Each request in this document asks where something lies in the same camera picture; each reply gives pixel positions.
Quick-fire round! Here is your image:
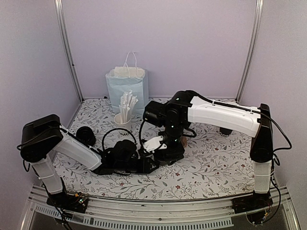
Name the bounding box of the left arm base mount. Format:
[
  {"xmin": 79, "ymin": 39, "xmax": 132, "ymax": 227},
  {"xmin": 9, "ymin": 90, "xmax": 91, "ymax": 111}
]
[{"xmin": 47, "ymin": 192, "xmax": 89, "ymax": 214}]

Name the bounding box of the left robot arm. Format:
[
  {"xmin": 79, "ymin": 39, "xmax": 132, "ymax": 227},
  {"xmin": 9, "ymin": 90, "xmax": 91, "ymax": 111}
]
[{"xmin": 17, "ymin": 114, "xmax": 159, "ymax": 208}]

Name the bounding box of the light blue paper bag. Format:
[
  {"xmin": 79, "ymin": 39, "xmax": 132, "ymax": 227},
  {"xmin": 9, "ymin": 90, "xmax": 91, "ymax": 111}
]
[{"xmin": 106, "ymin": 52, "xmax": 149, "ymax": 115}]

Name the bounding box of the brown cardboard cup carrier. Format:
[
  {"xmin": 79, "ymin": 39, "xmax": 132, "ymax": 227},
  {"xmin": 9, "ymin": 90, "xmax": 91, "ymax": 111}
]
[{"xmin": 181, "ymin": 137, "xmax": 188, "ymax": 148}]

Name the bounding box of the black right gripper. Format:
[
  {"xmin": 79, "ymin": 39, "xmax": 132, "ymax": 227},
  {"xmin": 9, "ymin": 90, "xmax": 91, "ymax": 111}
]
[{"xmin": 157, "ymin": 124, "xmax": 184, "ymax": 166}]

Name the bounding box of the stack of paper cups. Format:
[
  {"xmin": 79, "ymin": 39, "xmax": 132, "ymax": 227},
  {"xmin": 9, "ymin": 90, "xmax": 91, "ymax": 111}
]
[{"xmin": 218, "ymin": 101, "xmax": 238, "ymax": 137}]

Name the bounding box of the aluminium table front rail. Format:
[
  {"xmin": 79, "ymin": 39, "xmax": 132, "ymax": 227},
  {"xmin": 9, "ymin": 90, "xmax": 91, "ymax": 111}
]
[{"xmin": 21, "ymin": 186, "xmax": 301, "ymax": 230}]

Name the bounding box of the aluminium frame post right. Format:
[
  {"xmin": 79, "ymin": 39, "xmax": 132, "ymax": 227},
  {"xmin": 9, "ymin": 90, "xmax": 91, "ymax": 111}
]
[{"xmin": 236, "ymin": 0, "xmax": 264, "ymax": 103}]

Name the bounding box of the aluminium frame post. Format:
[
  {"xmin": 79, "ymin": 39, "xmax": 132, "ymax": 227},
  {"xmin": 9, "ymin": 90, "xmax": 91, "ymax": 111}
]
[
  {"xmin": 54, "ymin": 0, "xmax": 84, "ymax": 103},
  {"xmin": 236, "ymin": 0, "xmax": 264, "ymax": 103}
]

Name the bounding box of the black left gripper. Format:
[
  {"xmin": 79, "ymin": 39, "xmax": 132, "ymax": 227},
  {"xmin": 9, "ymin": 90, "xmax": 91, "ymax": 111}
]
[{"xmin": 115, "ymin": 157, "xmax": 159, "ymax": 174}]

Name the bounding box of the aluminium frame post left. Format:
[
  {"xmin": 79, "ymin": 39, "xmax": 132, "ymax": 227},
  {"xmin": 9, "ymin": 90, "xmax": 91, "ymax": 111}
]
[{"xmin": 54, "ymin": 0, "xmax": 84, "ymax": 103}]

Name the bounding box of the stack of black lids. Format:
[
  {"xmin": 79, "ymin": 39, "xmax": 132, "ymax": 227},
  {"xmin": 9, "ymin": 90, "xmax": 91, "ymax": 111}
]
[{"xmin": 76, "ymin": 126, "xmax": 96, "ymax": 146}]

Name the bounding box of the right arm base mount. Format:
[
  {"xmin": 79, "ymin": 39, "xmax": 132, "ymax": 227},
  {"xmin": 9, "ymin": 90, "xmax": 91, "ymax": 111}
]
[{"xmin": 231, "ymin": 192, "xmax": 273, "ymax": 214}]

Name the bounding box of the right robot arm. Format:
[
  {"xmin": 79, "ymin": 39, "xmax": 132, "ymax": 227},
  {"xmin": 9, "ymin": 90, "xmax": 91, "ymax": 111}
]
[{"xmin": 140, "ymin": 90, "xmax": 273, "ymax": 209}]

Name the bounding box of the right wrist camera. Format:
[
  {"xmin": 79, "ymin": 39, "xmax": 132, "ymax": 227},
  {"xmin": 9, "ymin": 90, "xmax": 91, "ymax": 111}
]
[{"xmin": 143, "ymin": 136, "xmax": 167, "ymax": 153}]

